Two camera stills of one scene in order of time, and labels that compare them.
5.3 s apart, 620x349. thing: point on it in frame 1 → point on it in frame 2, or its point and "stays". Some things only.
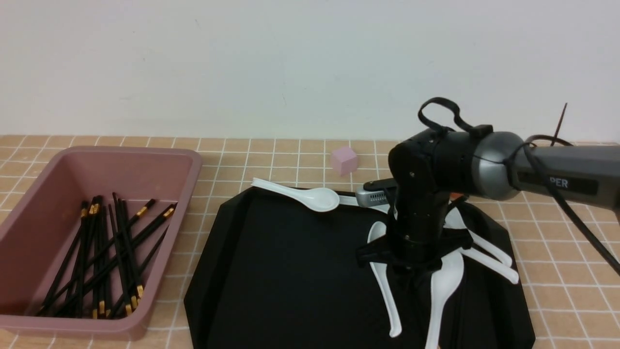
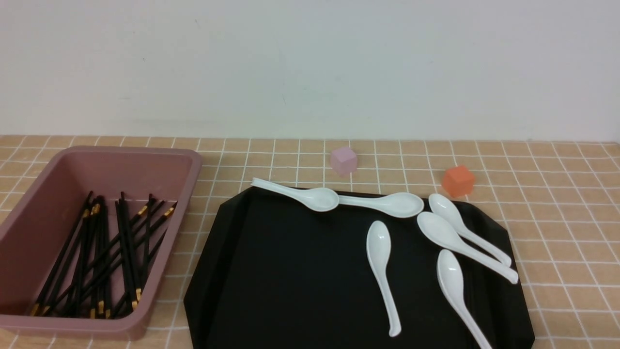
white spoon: [444, 279] → [450, 274]
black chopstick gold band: [158, 221] stays
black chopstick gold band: [70, 284] stays
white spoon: [380, 270] stays
